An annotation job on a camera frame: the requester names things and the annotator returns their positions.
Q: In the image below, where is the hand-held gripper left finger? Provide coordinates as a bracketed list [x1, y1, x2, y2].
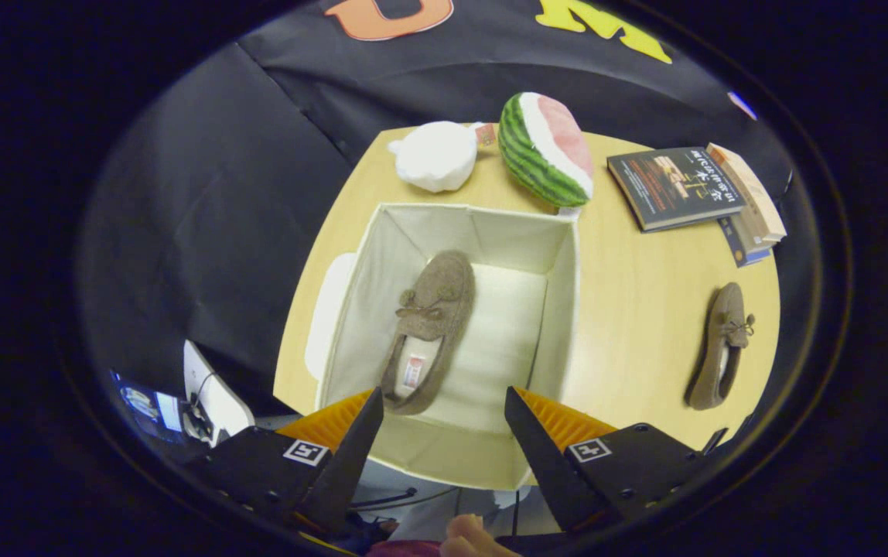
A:
[181, 387, 384, 538]

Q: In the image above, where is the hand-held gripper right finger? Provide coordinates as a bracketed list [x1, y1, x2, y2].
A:
[504, 387, 717, 535]

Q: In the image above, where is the white fabric storage box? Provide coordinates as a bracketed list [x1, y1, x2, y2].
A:
[305, 203, 580, 492]

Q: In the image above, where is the brown slipper shoe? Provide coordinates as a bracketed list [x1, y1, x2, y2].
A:
[379, 250, 477, 416]
[684, 282, 756, 411]

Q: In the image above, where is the white device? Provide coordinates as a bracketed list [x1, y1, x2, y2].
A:
[183, 339, 256, 448]

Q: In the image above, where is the blue lit screen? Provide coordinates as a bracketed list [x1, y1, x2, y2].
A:
[110, 370, 186, 443]

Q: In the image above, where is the blue book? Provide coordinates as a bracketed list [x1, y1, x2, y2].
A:
[717, 215, 771, 268]

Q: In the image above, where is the black paperback book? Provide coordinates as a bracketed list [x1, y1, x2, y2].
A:
[606, 147, 746, 233]

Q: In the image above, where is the watermelon slice plush toy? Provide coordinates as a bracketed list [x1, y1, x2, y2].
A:
[498, 91, 595, 208]

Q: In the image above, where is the white plush toy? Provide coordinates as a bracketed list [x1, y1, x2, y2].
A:
[388, 121, 497, 193]

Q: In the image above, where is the beige book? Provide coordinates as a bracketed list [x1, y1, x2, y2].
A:
[705, 142, 787, 242]

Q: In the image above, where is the black cable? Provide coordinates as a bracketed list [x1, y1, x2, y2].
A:
[347, 486, 418, 511]

